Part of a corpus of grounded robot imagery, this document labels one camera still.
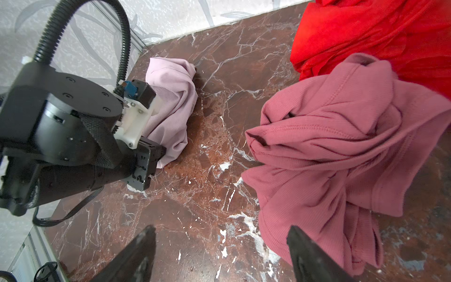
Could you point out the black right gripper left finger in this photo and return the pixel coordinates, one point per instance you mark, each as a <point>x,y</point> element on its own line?
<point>135,262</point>

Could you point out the dark pink cloth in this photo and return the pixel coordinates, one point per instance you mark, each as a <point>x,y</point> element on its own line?
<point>336,149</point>

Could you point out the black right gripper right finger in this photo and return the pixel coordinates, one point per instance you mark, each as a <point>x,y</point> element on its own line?
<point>310,262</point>

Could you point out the red cloth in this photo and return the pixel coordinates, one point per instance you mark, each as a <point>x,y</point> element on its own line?
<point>413,36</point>

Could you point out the light pink cloth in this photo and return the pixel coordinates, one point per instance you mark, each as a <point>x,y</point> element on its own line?
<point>172,81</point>

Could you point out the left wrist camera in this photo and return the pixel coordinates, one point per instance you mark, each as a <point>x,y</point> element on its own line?
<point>138,107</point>

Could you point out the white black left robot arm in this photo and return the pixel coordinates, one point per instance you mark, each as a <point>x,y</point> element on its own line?
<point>62,135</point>

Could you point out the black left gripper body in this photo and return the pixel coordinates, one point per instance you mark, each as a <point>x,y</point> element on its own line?
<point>147,155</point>

